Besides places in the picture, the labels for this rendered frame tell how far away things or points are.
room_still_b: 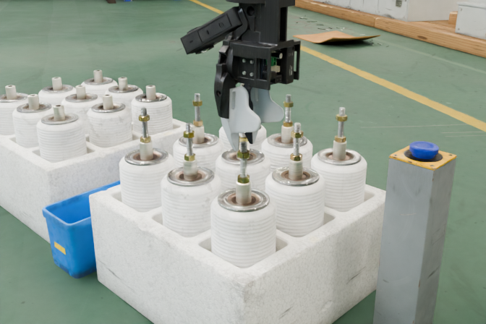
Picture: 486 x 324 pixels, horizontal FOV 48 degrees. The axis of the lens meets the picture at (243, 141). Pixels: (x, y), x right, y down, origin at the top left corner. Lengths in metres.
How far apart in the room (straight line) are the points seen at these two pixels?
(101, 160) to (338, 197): 0.52
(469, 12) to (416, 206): 2.83
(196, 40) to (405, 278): 0.46
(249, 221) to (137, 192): 0.25
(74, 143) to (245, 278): 0.57
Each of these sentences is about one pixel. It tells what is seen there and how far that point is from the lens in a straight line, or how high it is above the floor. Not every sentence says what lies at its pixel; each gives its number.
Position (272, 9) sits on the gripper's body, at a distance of 0.67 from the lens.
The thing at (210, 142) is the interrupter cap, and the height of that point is 0.25.
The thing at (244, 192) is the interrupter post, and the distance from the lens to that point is 0.78.
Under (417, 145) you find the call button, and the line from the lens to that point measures 0.81.
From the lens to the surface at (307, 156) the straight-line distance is 1.01.
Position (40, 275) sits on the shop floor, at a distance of 1.15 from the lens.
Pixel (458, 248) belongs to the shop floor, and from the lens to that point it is 1.25.
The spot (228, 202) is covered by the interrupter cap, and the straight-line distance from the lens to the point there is 0.78.
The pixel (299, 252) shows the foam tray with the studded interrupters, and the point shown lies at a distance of 0.81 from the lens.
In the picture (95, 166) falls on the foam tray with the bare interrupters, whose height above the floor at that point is 0.16.
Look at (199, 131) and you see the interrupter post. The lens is 1.01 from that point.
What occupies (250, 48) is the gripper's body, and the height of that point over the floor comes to 0.48.
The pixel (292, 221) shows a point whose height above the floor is 0.20.
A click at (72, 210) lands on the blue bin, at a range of 1.16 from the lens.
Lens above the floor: 0.60
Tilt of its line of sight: 20 degrees down
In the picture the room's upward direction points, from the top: straight up
